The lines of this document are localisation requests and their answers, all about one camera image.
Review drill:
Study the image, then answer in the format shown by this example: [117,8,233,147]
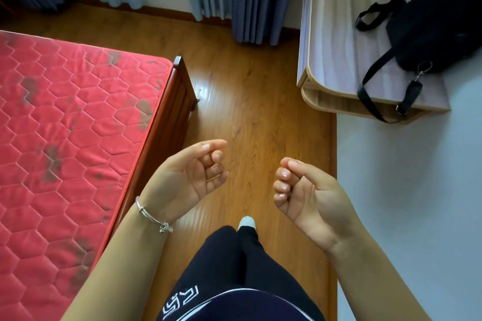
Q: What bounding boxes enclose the black shoulder bag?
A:
[355,0,482,123]

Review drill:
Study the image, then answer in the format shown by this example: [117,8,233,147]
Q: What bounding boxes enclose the person's right forearm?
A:
[327,225,434,321]

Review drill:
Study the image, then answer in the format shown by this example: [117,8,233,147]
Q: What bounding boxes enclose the person's left forearm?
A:
[60,200,172,321]

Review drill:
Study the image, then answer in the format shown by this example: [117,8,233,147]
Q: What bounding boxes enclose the person's left hand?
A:
[139,139,229,223]

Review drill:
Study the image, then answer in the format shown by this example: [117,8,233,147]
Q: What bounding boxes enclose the silver bracelet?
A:
[135,196,174,234]

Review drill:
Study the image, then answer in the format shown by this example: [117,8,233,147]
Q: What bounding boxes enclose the dark navy shirt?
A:
[185,288,315,321]

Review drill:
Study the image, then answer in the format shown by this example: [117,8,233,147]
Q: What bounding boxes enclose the person's right hand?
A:
[273,157,363,255]

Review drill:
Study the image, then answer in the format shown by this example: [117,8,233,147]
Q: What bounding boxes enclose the wooden desk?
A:
[297,0,451,124]

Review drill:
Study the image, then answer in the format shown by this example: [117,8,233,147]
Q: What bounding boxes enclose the brown wooden bed frame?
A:
[90,56,200,269]

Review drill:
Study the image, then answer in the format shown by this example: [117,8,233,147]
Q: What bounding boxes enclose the dark navy trousers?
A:
[156,225,326,321]

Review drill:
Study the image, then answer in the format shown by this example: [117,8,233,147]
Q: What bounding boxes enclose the red quilted mattress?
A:
[0,30,174,321]

